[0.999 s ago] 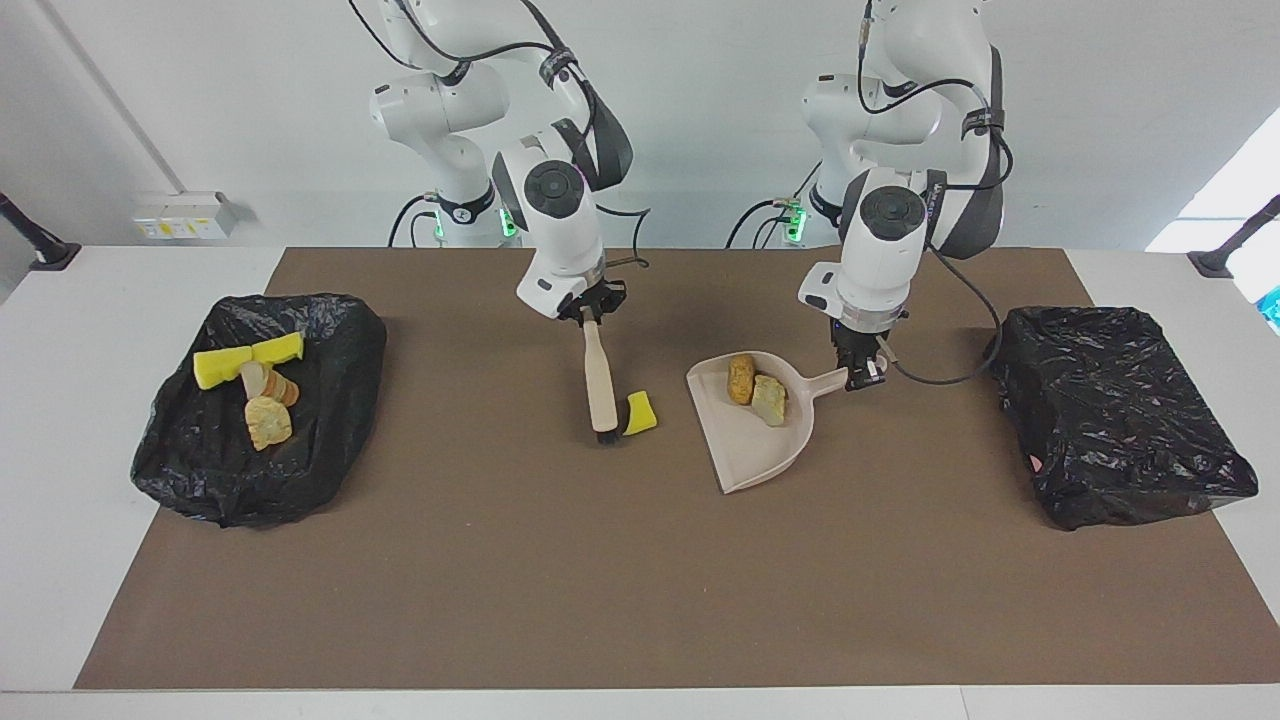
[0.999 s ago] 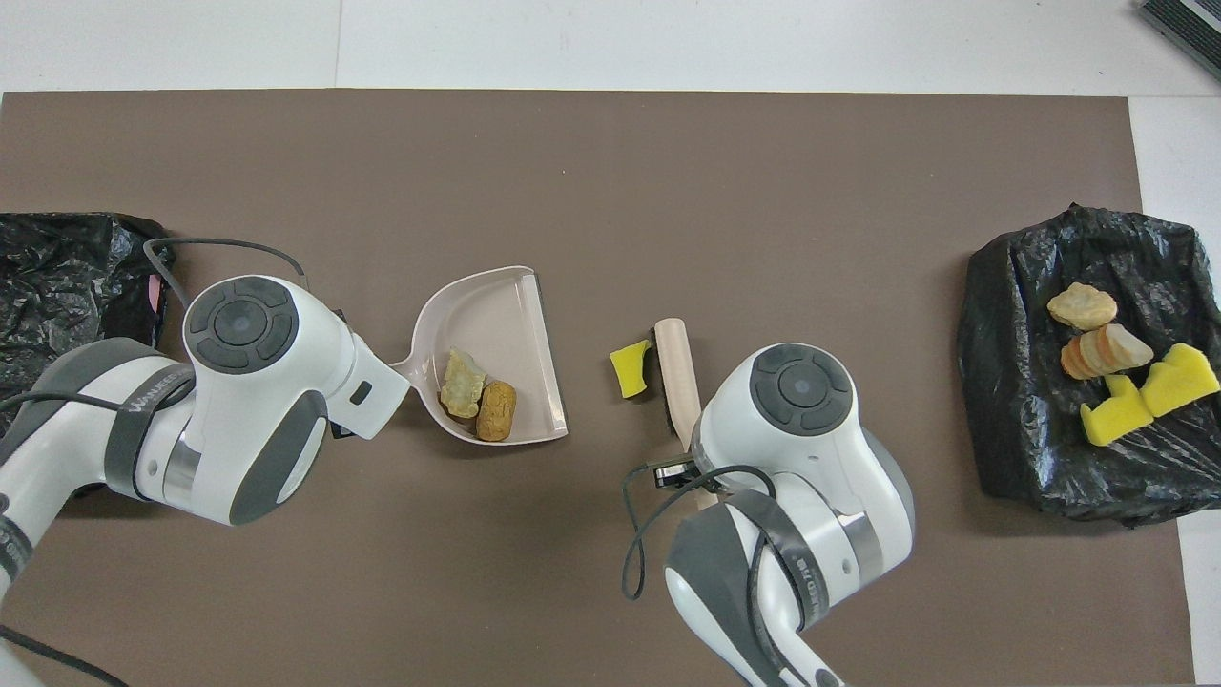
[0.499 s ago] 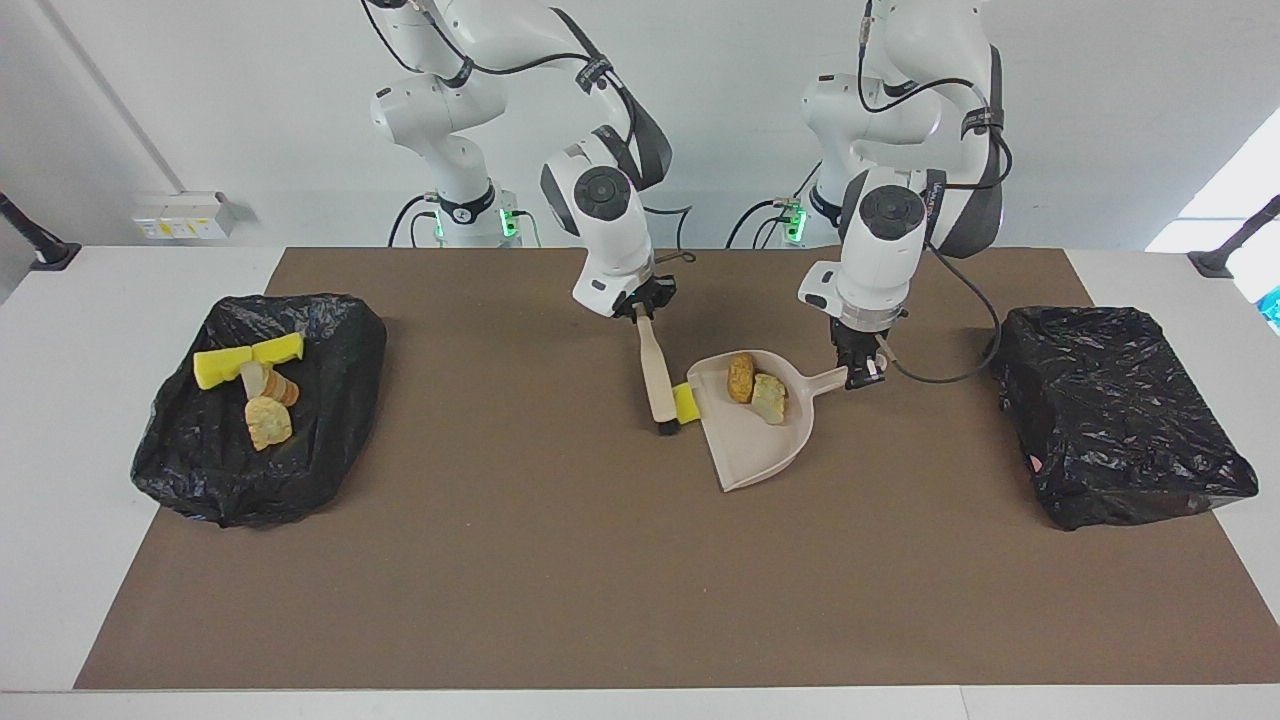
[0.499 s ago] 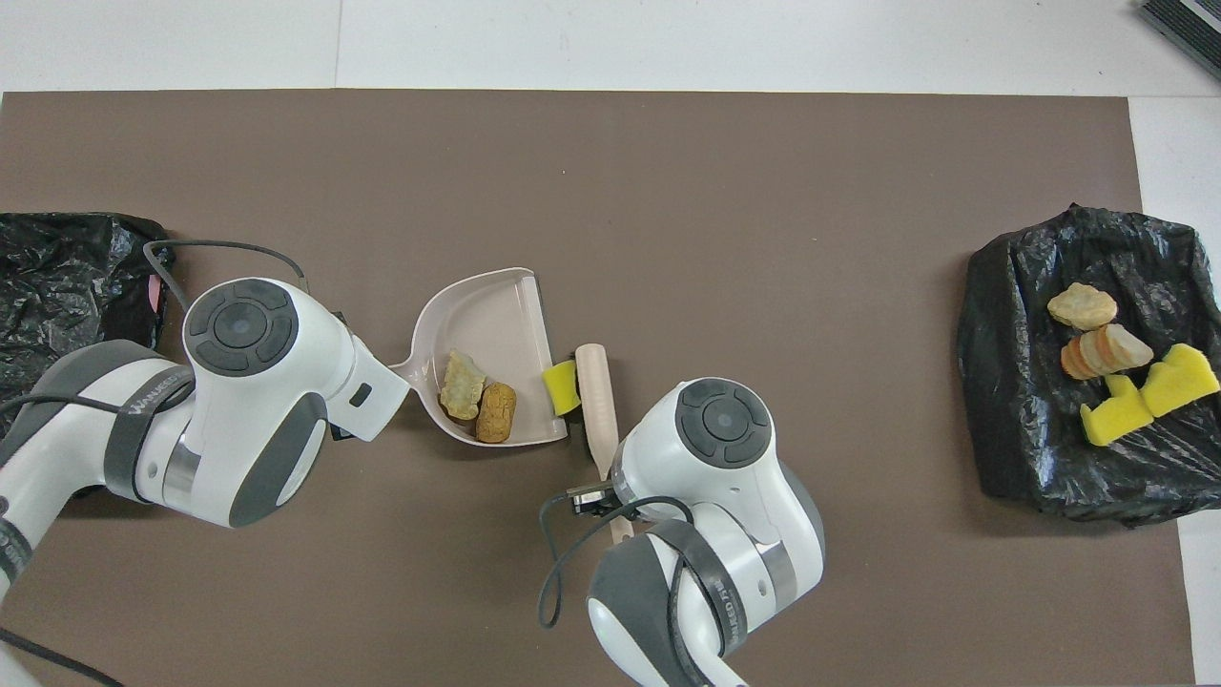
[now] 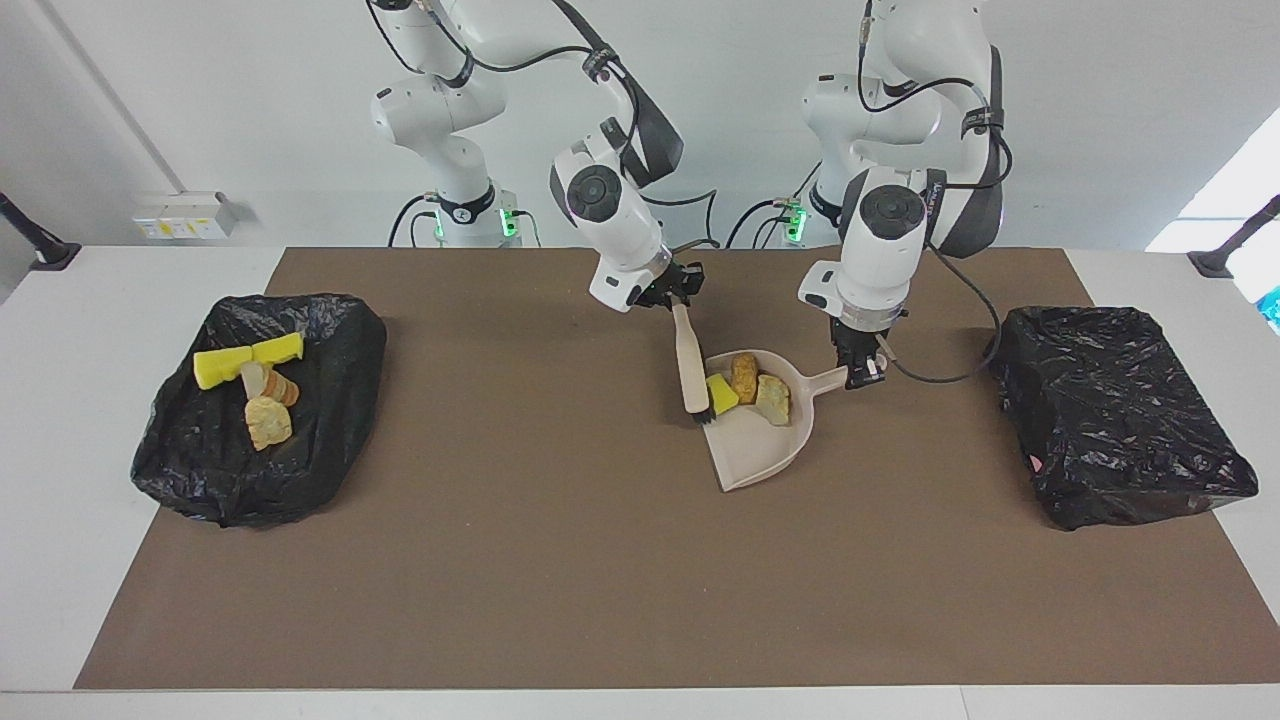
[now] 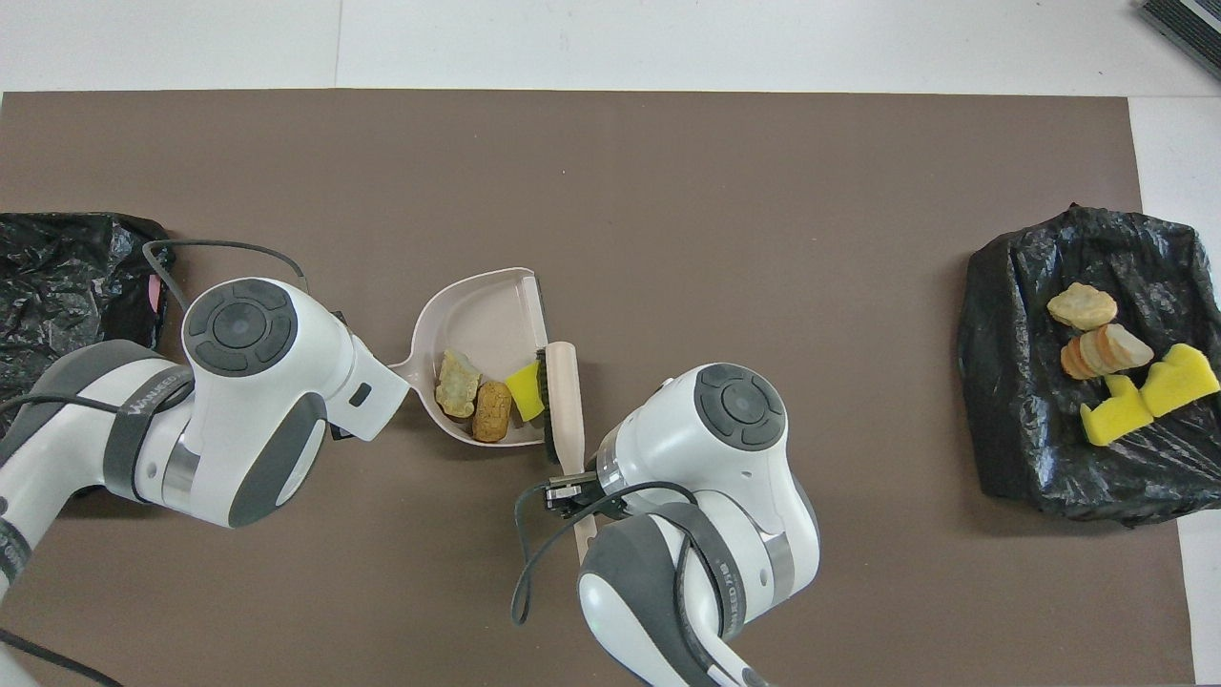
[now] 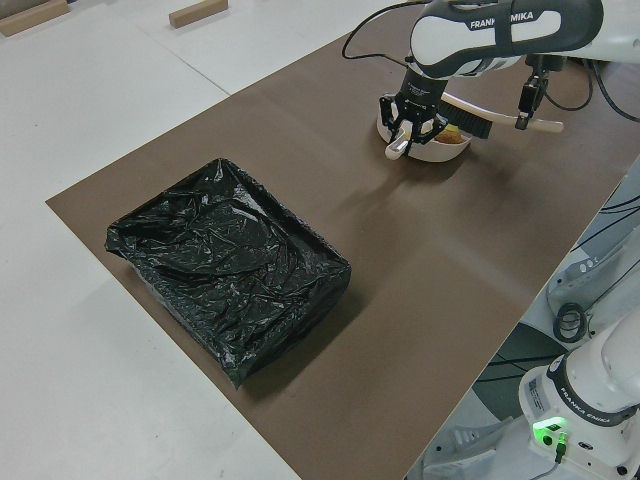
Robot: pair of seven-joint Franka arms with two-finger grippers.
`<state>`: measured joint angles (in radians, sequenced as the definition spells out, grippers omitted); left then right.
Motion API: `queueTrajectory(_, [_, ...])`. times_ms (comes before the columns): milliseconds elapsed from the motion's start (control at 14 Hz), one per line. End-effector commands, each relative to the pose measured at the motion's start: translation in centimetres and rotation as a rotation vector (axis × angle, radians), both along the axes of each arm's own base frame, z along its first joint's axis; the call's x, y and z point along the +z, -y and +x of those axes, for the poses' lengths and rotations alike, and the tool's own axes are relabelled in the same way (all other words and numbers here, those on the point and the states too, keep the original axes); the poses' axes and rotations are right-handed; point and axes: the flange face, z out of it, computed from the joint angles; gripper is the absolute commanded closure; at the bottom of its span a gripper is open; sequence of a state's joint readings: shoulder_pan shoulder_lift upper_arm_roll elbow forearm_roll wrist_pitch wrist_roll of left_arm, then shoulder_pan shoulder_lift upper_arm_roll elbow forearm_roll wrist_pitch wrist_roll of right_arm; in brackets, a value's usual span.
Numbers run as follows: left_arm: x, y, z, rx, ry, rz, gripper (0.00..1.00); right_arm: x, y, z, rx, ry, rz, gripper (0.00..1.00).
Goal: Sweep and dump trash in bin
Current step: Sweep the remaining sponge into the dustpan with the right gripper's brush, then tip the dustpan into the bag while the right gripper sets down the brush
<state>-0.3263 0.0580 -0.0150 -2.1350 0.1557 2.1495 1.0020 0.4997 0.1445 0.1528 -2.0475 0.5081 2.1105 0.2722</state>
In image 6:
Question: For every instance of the black bag-lined trash bin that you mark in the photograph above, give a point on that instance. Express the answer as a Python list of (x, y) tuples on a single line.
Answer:
[(1011, 382)]

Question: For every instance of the orange striped bread roll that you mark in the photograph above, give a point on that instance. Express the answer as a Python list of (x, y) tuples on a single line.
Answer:
[(1107, 351)]

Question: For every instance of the pale round bread piece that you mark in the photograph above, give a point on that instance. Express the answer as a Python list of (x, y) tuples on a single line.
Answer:
[(1083, 306)]

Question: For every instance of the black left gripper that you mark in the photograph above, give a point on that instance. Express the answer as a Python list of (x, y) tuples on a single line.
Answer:
[(341, 431)]

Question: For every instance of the yellow sponge green backing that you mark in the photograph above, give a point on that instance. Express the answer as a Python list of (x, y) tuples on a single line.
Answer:
[(523, 391)]

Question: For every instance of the black bag-lined bin pink spot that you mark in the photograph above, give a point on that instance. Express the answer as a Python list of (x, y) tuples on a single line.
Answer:
[(57, 277)]

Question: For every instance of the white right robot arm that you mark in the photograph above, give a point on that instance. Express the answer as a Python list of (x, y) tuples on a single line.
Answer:
[(744, 477)]

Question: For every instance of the brown table mat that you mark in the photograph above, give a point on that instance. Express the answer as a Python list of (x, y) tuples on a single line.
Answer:
[(763, 191)]

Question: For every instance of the beige plastic dustpan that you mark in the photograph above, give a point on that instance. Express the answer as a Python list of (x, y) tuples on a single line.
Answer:
[(477, 315)]

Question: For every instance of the brown bread nugget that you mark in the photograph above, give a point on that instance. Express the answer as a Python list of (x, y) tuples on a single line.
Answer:
[(492, 412)]

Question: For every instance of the notched yellow sponge piece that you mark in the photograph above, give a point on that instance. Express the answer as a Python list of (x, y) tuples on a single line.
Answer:
[(1114, 418)]

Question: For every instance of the beige brush black bristles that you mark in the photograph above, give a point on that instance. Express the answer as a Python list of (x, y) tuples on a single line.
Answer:
[(565, 401)]

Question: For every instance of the grey ribbed box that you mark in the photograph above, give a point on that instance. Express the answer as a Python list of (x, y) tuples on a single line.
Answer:
[(1188, 33)]

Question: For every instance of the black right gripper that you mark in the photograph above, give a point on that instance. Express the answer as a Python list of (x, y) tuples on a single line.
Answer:
[(603, 491)]

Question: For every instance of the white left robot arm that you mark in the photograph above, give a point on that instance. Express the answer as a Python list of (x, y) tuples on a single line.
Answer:
[(248, 382)]

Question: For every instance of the yellow sponge wedge piece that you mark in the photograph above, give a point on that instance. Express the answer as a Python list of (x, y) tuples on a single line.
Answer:
[(1181, 380)]

